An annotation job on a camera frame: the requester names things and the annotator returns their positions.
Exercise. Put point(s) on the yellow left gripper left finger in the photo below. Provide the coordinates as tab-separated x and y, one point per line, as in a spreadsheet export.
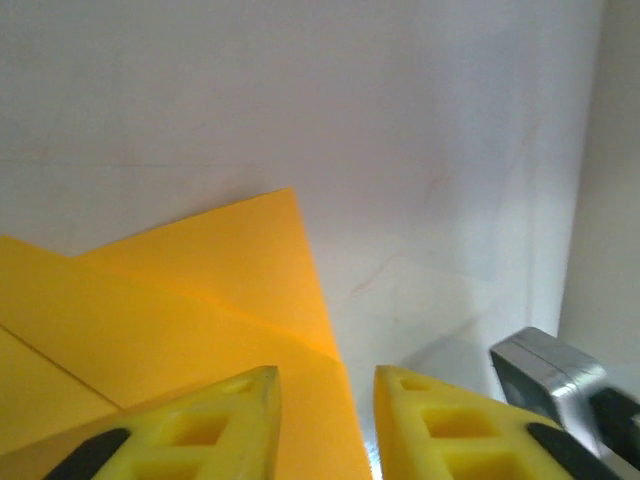
200	440

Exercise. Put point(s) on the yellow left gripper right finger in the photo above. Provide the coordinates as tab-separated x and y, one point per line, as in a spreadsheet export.
450	440

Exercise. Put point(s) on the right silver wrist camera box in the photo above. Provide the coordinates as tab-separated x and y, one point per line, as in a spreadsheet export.
550	380

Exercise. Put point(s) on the orange paper sheet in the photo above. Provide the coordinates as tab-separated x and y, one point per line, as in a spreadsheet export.
175	310

